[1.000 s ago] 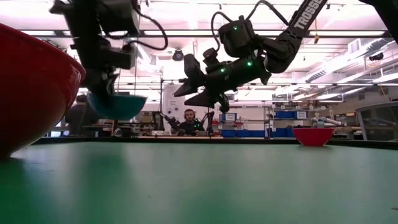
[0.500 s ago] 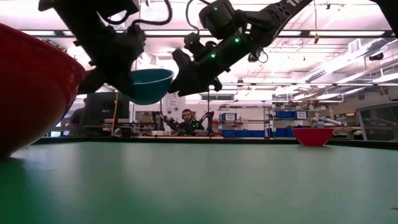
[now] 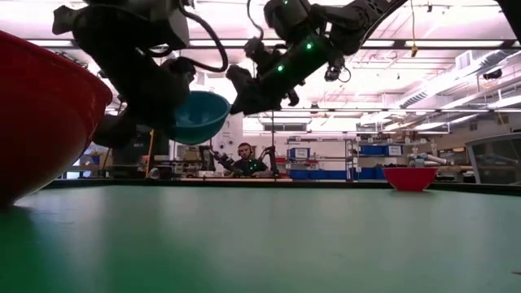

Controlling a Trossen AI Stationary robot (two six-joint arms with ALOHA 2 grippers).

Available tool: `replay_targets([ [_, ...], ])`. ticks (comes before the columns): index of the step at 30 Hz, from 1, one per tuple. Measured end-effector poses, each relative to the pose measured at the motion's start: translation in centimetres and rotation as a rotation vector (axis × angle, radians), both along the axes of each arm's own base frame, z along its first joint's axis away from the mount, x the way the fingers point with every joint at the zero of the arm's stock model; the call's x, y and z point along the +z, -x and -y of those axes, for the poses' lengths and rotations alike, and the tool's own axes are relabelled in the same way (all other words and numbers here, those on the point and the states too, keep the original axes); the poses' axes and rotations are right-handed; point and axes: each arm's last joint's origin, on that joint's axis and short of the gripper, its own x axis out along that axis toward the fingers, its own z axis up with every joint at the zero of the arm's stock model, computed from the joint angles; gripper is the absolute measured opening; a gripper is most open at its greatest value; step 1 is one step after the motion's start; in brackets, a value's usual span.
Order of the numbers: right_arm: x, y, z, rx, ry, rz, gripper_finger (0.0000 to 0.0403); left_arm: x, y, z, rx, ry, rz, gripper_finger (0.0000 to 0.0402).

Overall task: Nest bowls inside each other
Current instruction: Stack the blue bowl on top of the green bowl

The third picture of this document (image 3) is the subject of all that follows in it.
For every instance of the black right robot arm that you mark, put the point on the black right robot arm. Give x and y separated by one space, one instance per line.
346 20

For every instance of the white ceiling air duct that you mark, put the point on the white ceiling air duct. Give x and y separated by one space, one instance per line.
447 87

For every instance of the yellow post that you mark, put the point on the yellow post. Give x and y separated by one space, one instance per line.
150 154

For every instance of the blue storage bin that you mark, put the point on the blue storage bin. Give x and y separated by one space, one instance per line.
317 175
380 150

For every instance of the glass-fronted cabinet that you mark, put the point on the glass-fronted cabinet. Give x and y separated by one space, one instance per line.
494 160

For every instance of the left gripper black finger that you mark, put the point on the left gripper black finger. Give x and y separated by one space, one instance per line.
163 97
116 130

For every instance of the overhead frame bar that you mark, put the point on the overhead frame bar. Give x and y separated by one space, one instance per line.
407 43

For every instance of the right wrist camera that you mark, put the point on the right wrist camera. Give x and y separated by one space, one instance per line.
258 51

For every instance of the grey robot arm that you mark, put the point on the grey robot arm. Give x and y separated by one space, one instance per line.
429 159

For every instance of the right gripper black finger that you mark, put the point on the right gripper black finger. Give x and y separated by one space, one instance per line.
239 78
244 105

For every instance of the person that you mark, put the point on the person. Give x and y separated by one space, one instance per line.
249 163

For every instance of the teal plastic bowl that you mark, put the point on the teal plastic bowl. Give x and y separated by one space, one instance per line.
201 118

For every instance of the red plastic bowl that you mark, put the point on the red plastic bowl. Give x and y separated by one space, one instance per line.
45 122
410 178

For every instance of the black table edge rail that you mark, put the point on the black table edge rail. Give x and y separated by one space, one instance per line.
285 184

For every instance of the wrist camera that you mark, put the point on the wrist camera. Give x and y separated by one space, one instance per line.
258 51
179 28

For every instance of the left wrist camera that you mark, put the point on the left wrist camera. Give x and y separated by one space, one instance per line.
179 28

